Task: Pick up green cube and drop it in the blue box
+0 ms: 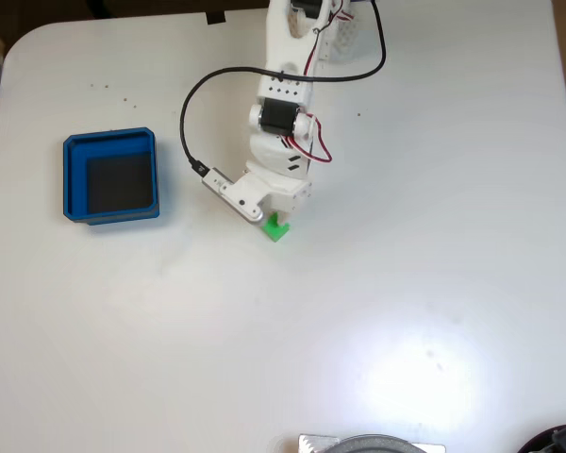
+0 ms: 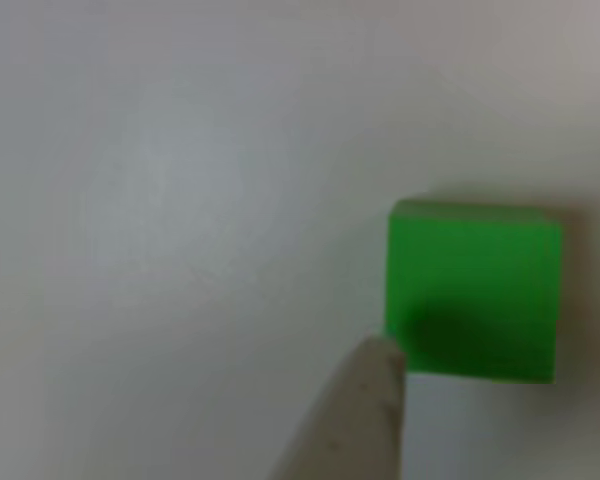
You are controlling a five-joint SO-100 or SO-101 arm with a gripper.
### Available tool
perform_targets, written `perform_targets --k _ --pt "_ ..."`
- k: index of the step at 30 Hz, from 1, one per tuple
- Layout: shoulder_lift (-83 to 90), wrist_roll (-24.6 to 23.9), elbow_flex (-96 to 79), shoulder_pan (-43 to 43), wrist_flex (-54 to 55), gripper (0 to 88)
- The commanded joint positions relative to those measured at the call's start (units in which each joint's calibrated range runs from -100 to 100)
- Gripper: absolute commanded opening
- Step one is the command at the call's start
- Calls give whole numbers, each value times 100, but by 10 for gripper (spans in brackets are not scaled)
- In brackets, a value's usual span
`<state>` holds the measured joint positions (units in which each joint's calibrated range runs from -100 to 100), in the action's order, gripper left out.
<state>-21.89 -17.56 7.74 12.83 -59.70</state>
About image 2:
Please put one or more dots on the green cube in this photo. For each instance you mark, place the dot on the green cube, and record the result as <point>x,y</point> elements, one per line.
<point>470,280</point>

